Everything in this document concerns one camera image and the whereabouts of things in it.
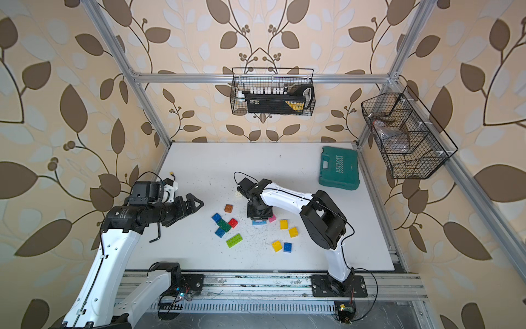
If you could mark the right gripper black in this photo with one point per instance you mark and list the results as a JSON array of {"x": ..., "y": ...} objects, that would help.
[{"x": 250, "y": 213}]

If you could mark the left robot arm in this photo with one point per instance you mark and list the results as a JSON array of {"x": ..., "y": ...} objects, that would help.
[{"x": 121, "y": 230}]

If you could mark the wire basket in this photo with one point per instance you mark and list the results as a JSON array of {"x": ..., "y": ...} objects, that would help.
[
  {"x": 246, "y": 78},
  {"x": 430, "y": 145}
]

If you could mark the red lego brick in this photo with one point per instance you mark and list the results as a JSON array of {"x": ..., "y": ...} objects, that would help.
[{"x": 233, "y": 223}]

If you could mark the blue lego brick left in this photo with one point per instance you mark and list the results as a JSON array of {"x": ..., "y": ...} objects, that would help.
[{"x": 220, "y": 232}]

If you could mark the right wire basket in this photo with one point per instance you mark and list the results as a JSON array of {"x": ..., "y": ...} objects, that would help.
[{"x": 430, "y": 145}]

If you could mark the yellow lego brick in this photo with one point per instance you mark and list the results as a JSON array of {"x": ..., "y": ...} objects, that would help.
[
  {"x": 277, "y": 246},
  {"x": 293, "y": 232},
  {"x": 283, "y": 224}
]

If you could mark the lime green lego brick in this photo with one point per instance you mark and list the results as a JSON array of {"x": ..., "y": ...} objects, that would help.
[{"x": 235, "y": 240}]

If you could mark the green tool case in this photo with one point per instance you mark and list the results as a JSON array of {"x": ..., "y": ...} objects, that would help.
[{"x": 339, "y": 168}]

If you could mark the light blue lego brick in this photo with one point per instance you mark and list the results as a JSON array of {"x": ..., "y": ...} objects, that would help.
[{"x": 259, "y": 222}]

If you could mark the plastic bag in basket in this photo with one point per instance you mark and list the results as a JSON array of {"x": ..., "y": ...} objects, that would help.
[{"x": 391, "y": 141}]

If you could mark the black box in basket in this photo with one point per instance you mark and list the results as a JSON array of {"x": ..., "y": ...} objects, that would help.
[{"x": 296, "y": 99}]

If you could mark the blue lego brick upper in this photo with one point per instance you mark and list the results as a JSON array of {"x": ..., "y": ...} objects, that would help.
[{"x": 216, "y": 217}]

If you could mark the yellow lego brick upper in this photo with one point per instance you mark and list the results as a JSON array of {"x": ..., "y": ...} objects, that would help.
[{"x": 283, "y": 224}]

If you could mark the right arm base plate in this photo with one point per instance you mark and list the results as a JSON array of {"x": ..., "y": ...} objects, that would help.
[{"x": 326, "y": 286}]

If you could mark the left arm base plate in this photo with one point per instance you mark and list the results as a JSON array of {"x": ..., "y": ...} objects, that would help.
[{"x": 187, "y": 284}]

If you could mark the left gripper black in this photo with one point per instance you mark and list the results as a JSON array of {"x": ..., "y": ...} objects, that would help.
[{"x": 183, "y": 210}]

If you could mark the yellow lego brick lower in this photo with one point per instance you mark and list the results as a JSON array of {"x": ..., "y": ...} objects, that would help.
[{"x": 277, "y": 246}]

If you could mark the dark green lego brick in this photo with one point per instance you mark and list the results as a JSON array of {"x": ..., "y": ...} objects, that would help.
[{"x": 224, "y": 225}]

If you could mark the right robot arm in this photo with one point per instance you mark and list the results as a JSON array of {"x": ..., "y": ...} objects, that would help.
[{"x": 325, "y": 223}]

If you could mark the blue lego brick lower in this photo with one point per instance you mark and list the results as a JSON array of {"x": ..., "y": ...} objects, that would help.
[{"x": 288, "y": 247}]

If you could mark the yellow lego brick right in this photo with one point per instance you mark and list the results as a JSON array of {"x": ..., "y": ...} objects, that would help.
[{"x": 293, "y": 232}]

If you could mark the back wire basket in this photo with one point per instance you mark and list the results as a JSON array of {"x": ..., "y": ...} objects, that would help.
[{"x": 246, "y": 78}]

